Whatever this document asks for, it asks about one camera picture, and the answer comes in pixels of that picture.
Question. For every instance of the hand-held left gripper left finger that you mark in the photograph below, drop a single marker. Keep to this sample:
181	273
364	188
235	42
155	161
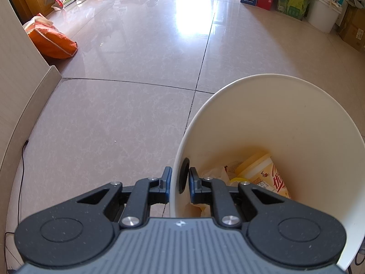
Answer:
168	185

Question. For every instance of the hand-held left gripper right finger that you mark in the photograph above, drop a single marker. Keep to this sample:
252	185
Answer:
194	187

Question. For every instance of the milk tea paper cup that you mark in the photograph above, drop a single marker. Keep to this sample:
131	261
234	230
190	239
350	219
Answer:
265	174

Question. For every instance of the white plastic bucket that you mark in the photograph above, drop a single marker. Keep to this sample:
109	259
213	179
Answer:
323	12

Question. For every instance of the round yellow lid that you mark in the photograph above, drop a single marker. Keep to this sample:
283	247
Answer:
239	181

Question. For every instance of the orange bag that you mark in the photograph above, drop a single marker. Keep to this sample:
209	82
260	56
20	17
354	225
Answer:
51	41

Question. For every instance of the white trash bin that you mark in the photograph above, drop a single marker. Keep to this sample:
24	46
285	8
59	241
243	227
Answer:
285	120

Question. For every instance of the closed brown cardboard box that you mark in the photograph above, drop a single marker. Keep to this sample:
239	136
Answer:
353	30

